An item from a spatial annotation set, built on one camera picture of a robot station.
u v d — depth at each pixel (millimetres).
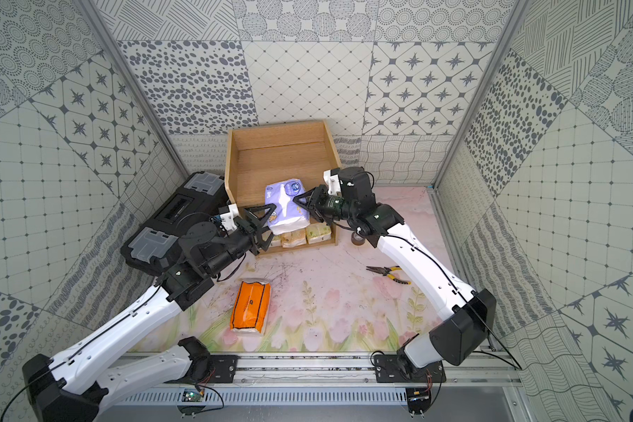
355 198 529
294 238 954
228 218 636
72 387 386
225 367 734
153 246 801
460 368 753
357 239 1011
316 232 978
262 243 658
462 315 402
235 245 589
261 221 580
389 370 731
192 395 716
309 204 614
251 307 786
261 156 863
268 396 648
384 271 932
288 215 635
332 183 658
